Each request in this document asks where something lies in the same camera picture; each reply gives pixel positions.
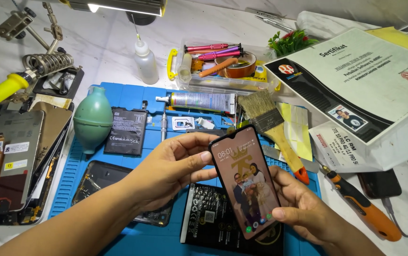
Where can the white card holder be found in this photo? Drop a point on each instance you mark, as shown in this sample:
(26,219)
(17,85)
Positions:
(183,123)

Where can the blue yellow soldering iron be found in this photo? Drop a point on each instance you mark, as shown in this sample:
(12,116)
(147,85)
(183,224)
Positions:
(1,90)

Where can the clear box with yellow latches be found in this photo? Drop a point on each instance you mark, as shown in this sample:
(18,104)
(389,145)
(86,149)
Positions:
(225,83)

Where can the person's left hand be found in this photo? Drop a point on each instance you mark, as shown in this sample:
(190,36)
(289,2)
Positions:
(164,170)

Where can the coil soldering iron stand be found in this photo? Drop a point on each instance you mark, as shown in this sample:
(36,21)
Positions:
(49,63)

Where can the black phone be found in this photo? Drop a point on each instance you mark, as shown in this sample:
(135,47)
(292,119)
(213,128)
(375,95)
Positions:
(379,183)

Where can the bronze phone display panel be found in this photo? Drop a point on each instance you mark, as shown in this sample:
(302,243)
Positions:
(54,128)

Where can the person's right hand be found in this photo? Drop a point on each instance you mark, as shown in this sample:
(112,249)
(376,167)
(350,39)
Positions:
(307,209)

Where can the phone frame with circuit board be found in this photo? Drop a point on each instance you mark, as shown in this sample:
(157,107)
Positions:
(44,199)

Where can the black battery packaging box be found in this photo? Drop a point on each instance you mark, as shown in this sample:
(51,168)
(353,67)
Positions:
(207,220)

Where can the grey flat pry tool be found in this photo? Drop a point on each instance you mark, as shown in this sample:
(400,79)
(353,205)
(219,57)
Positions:
(273,152)

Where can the metal helping hand clamp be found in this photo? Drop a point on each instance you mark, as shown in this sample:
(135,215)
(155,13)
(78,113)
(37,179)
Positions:
(15,23)

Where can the small green artificial plant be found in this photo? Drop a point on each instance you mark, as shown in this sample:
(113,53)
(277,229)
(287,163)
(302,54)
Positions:
(289,42)

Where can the glue tube with white cap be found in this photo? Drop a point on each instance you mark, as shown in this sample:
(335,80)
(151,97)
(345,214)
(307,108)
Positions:
(204,101)

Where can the small white plastic part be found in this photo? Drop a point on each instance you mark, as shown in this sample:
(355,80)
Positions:
(205,123)

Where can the amber tape roll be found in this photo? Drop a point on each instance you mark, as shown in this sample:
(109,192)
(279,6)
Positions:
(244,69)

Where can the desk lamp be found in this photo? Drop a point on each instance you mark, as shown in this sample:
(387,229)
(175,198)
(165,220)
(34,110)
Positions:
(125,5)

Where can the pink purple screwdriver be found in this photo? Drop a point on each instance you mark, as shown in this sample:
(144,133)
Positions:
(221,54)

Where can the black phone battery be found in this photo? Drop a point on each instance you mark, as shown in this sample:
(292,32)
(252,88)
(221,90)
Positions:
(125,131)

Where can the phone display with orange flex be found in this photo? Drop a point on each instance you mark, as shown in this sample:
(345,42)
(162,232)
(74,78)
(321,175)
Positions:
(8,160)

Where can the black phone back frame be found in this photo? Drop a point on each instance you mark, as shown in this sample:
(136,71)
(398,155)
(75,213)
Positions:
(101,181)

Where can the yellow adhesive sheet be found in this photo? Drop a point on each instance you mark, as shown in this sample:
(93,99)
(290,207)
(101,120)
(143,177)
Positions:
(296,121)

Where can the laminated certificate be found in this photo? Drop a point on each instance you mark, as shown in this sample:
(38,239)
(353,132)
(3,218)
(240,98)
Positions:
(353,74)

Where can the clear needle dropper bottle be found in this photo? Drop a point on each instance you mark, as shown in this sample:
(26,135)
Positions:
(146,62)

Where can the yellow folder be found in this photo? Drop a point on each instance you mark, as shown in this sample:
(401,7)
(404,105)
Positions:
(402,39)

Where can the white labelled box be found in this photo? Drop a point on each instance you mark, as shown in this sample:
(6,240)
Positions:
(395,149)

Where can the white plastic bag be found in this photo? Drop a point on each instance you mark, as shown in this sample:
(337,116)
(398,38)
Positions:
(328,25)

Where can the black smartphone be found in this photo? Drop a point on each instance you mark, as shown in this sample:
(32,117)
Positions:
(244,177)

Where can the blue silicone repair mat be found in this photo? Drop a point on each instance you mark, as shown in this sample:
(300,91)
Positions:
(175,245)

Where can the silver tweezers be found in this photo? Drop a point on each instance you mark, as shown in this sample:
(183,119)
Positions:
(275,24)
(264,13)

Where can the silver precision screwdriver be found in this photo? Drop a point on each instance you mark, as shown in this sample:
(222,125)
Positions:
(163,124)

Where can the orange black rotary tool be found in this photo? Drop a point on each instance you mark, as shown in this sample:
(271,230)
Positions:
(363,209)

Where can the green rubber air blower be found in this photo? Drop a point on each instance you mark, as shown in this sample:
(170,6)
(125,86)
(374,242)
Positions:
(93,121)

